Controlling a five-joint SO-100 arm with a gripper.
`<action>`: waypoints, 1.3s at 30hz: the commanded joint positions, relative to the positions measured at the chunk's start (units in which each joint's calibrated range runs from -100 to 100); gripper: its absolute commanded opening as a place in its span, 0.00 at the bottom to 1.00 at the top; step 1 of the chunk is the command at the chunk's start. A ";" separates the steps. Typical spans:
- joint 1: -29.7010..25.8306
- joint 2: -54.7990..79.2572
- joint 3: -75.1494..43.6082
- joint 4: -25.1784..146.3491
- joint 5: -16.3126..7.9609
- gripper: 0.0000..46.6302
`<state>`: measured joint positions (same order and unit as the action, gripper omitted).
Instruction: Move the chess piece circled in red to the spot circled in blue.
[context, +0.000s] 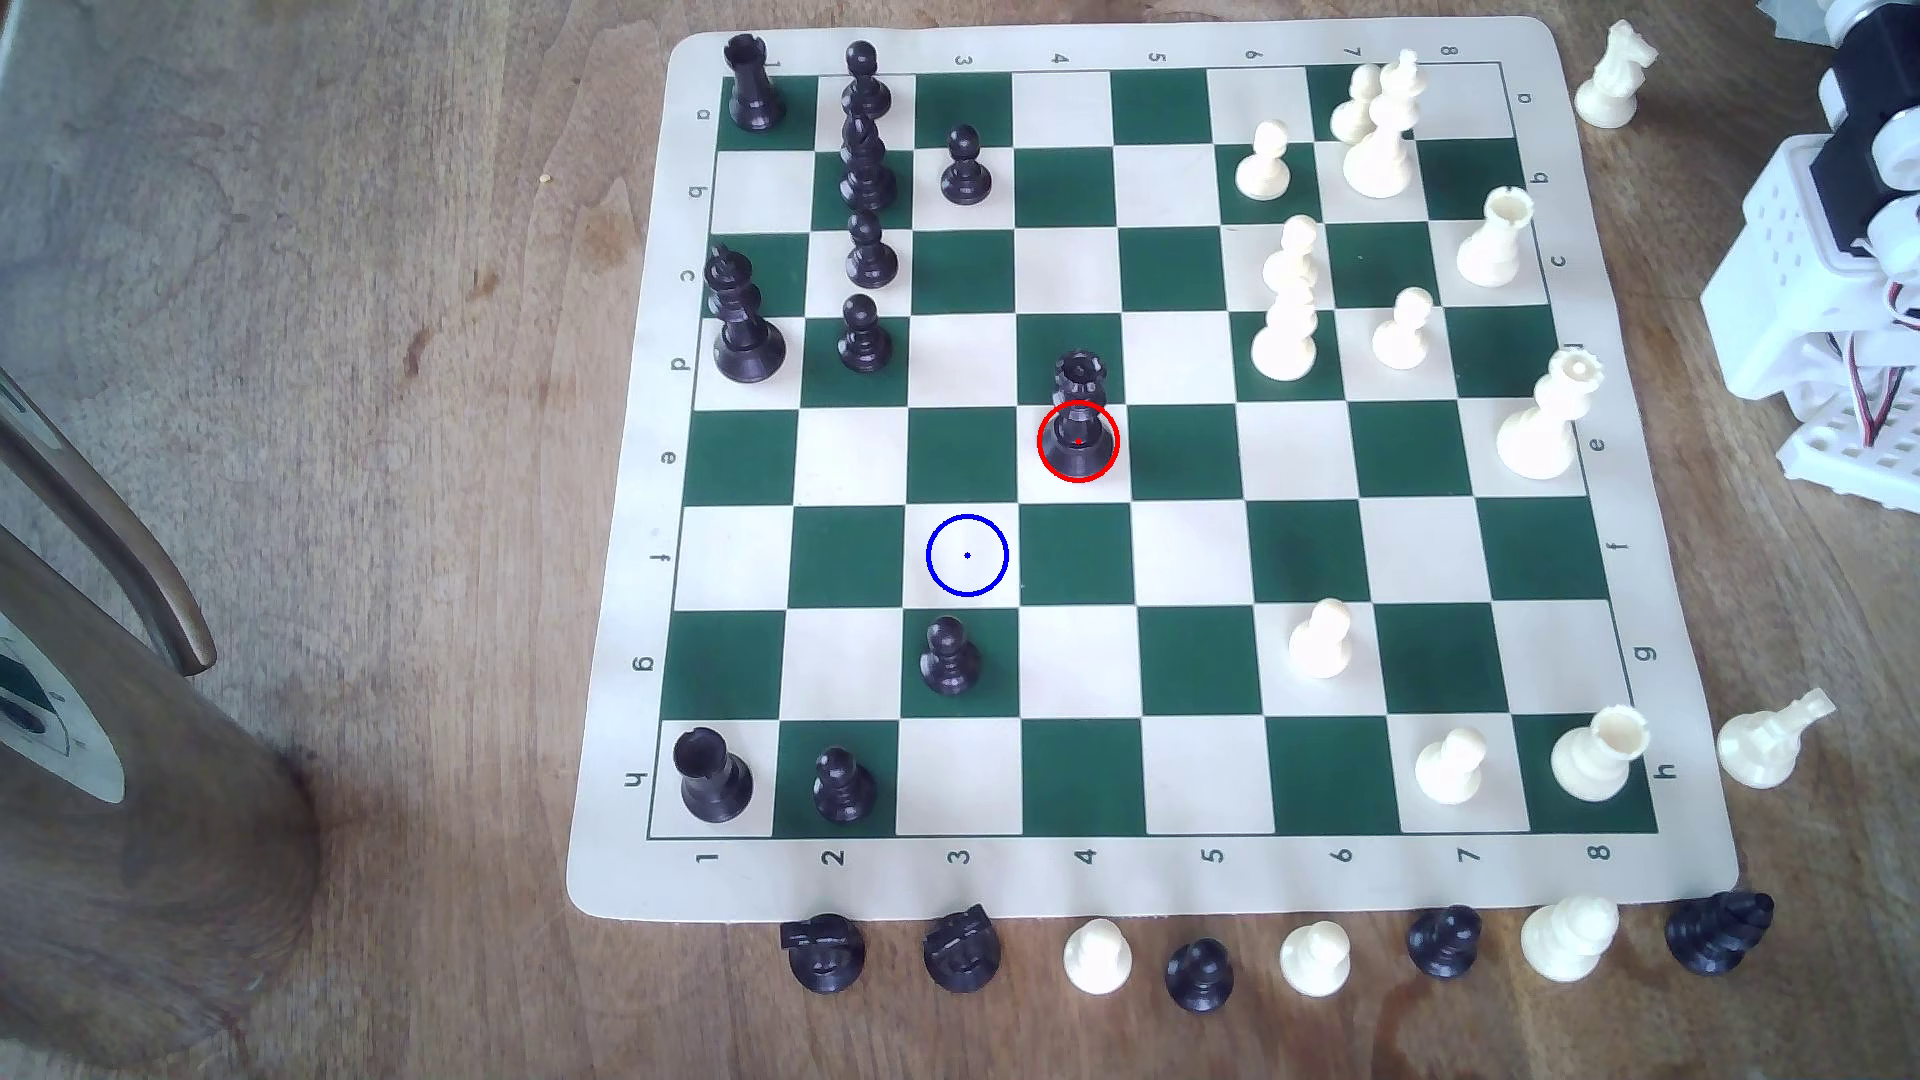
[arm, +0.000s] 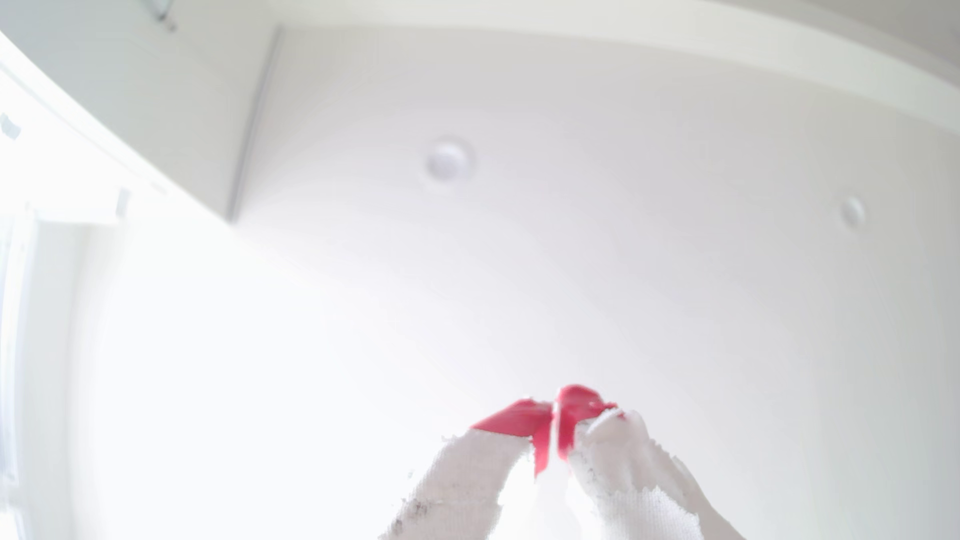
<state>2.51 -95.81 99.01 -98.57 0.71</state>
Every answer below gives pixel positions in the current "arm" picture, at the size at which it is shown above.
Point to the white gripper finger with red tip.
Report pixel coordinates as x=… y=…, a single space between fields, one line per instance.
x=465 y=480
x=637 y=480

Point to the bright window frame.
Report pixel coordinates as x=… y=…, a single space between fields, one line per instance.
x=11 y=360

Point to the white wall cabinet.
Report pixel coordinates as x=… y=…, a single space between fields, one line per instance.
x=150 y=97

